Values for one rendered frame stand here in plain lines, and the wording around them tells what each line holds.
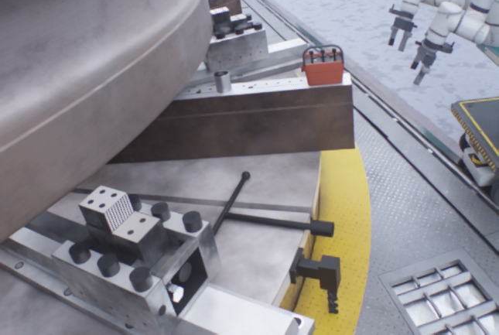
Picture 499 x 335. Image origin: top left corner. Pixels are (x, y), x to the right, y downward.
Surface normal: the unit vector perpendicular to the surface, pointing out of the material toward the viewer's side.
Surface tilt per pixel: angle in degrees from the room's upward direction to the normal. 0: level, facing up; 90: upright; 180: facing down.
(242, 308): 0
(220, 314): 0
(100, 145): 90
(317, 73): 97
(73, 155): 90
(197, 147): 90
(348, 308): 0
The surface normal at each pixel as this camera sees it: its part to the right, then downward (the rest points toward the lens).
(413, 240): -0.17, -0.85
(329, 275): -0.40, 0.52
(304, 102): -0.14, 0.52
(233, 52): 0.25, 0.46
